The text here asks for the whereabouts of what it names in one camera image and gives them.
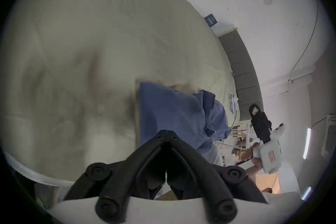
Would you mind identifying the grey padded headboard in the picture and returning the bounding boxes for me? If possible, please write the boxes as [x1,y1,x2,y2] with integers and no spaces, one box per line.
[218,29,264,121]

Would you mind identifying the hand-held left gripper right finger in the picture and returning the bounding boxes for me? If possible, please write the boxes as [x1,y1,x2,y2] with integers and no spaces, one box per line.
[166,131,267,224]

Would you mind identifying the person's right hand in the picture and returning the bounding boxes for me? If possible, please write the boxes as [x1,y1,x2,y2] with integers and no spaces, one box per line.
[236,142,263,169]

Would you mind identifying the small blue white packet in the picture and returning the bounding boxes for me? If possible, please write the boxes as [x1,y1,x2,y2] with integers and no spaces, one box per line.
[228,93,239,114]

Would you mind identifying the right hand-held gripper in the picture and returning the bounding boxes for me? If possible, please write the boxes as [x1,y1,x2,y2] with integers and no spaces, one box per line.
[249,103,287,175]

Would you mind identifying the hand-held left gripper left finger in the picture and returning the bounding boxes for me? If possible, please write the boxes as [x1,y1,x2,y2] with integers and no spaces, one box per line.
[64,131,168,224]

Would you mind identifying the blue garment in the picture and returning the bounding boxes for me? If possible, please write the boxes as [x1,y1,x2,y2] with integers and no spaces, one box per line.
[139,82,233,166]

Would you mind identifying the blue wall sign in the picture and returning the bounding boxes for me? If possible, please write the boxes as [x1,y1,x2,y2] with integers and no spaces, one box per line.
[204,13,218,27]

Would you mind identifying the thin wall cable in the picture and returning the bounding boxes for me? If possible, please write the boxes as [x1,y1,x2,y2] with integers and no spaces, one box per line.
[289,4,319,83]

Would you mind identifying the light wooden rack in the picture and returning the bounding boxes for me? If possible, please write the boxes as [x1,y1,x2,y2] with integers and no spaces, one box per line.
[230,123,260,163]

